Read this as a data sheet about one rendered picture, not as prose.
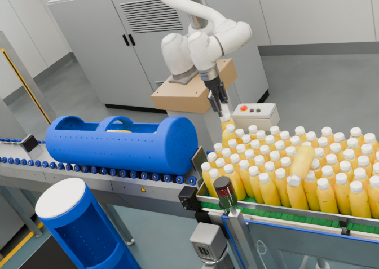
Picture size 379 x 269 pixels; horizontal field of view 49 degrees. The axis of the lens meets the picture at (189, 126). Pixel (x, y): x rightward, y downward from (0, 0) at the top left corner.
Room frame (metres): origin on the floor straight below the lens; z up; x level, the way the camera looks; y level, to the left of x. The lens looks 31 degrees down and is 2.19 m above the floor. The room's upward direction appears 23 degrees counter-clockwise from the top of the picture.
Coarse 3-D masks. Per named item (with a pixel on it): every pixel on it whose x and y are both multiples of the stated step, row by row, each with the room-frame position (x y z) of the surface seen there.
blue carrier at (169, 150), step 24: (72, 120) 2.33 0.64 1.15; (120, 120) 2.06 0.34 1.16; (168, 120) 1.72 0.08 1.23; (48, 144) 2.15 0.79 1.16; (72, 144) 2.01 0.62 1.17; (96, 144) 1.89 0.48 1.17; (120, 144) 1.78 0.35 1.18; (144, 144) 1.68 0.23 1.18; (168, 144) 1.62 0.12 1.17; (192, 144) 1.73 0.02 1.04; (120, 168) 1.83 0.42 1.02; (144, 168) 1.69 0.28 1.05; (168, 168) 1.58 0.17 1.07
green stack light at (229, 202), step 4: (232, 196) 1.09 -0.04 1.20; (236, 196) 1.11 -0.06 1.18; (220, 200) 1.11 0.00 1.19; (224, 200) 1.09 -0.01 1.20; (228, 200) 1.09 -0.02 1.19; (232, 200) 1.09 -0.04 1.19; (236, 200) 1.10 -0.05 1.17; (224, 204) 1.10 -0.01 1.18; (228, 204) 1.09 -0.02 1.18; (232, 204) 1.09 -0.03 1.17
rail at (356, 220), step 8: (200, 200) 1.42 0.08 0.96; (208, 200) 1.39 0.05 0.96; (216, 200) 1.36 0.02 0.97; (256, 208) 1.24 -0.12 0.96; (264, 208) 1.22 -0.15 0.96; (272, 208) 1.19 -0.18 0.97; (280, 208) 1.17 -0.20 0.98; (288, 208) 1.15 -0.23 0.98; (312, 216) 1.09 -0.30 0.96; (320, 216) 1.07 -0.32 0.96; (328, 216) 1.05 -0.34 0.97; (336, 216) 1.03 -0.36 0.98; (344, 216) 1.01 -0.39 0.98; (352, 216) 0.99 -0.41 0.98; (368, 224) 0.96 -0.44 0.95; (376, 224) 0.94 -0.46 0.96
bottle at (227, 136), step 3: (225, 129) 1.63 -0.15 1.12; (225, 132) 1.61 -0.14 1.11; (228, 132) 1.60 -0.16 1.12; (231, 132) 1.59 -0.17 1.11; (234, 132) 1.60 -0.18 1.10; (222, 135) 1.63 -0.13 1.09; (225, 135) 1.60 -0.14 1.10; (228, 135) 1.59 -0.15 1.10; (231, 135) 1.59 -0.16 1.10; (234, 135) 1.59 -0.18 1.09; (222, 138) 1.62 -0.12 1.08; (225, 138) 1.60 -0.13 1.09; (228, 138) 1.59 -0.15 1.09; (231, 138) 1.59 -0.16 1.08; (234, 138) 1.59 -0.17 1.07; (222, 141) 1.63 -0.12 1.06; (225, 141) 1.60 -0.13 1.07; (222, 144) 1.63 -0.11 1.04; (225, 144) 1.61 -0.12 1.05; (225, 147) 1.61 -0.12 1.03; (228, 147) 1.60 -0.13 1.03
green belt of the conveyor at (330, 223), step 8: (208, 192) 1.52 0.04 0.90; (248, 200) 1.36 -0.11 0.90; (208, 208) 1.42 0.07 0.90; (216, 208) 1.40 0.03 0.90; (240, 208) 1.33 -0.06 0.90; (248, 208) 1.32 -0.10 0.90; (264, 216) 1.24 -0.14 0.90; (272, 216) 1.22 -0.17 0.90; (280, 216) 1.20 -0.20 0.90; (288, 216) 1.19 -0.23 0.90; (296, 216) 1.17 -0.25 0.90; (304, 216) 1.15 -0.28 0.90; (320, 224) 1.08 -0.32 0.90; (328, 224) 1.07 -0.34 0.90; (336, 224) 1.05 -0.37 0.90; (352, 224) 1.02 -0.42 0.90; (368, 232) 0.97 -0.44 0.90; (376, 232) 0.95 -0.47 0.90
